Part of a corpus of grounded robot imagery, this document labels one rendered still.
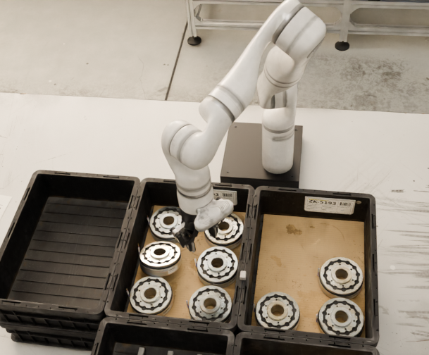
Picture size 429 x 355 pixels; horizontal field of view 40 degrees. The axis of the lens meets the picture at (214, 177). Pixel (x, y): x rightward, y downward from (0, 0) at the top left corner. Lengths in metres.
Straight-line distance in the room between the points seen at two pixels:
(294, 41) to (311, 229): 0.58
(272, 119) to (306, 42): 0.52
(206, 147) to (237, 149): 0.79
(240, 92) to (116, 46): 2.47
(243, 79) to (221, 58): 2.24
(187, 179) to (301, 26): 0.36
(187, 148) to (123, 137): 0.96
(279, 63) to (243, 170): 0.55
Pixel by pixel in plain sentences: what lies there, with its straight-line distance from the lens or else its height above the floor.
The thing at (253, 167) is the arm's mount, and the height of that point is 0.75.
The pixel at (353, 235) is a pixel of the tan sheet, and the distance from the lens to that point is 1.57.
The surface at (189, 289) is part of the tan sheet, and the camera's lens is 1.48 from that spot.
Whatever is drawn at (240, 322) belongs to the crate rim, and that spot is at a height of 0.93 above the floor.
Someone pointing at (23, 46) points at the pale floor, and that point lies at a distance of 3.73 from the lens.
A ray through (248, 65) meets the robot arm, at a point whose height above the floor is 1.40.
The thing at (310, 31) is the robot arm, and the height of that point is 1.42.
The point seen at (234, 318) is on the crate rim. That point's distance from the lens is 1.33.
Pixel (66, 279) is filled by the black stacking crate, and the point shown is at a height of 0.83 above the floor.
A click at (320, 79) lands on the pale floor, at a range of 3.22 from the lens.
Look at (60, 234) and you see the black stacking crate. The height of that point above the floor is 0.83.
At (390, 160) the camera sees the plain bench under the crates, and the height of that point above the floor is 0.70.
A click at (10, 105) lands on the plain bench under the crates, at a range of 2.26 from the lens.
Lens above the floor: 2.12
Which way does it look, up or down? 50 degrees down
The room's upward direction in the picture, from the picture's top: 6 degrees counter-clockwise
